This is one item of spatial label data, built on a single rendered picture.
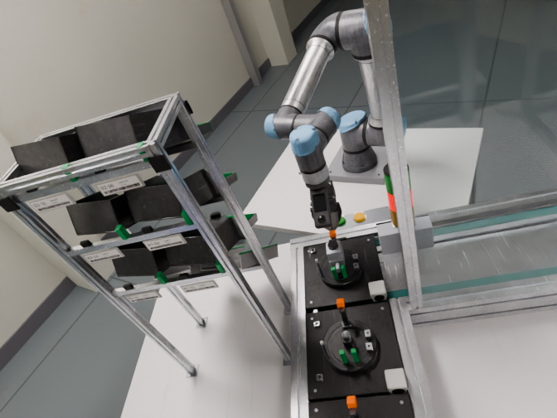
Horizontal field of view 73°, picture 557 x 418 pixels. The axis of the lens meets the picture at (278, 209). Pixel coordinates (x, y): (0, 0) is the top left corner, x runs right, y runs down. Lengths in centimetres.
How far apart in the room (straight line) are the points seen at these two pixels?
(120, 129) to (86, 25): 292
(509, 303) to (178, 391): 99
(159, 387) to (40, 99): 245
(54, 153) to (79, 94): 267
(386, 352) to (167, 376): 71
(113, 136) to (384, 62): 48
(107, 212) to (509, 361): 103
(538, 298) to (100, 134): 110
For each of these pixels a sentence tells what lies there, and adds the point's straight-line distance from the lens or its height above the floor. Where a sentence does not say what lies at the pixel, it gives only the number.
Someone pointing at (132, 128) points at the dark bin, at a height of 167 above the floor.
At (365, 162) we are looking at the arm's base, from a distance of 163.
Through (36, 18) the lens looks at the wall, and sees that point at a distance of 344.
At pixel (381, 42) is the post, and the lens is 62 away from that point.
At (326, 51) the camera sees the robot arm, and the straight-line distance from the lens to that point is 130.
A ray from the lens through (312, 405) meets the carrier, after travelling 103.
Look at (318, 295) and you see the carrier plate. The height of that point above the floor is 97.
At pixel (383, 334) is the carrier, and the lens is 107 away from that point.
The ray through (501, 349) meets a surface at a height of 86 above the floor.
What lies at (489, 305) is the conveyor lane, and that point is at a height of 93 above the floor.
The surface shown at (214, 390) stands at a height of 86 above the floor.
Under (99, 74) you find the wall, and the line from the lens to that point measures 361.
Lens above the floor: 192
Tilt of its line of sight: 40 degrees down
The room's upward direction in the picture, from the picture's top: 24 degrees counter-clockwise
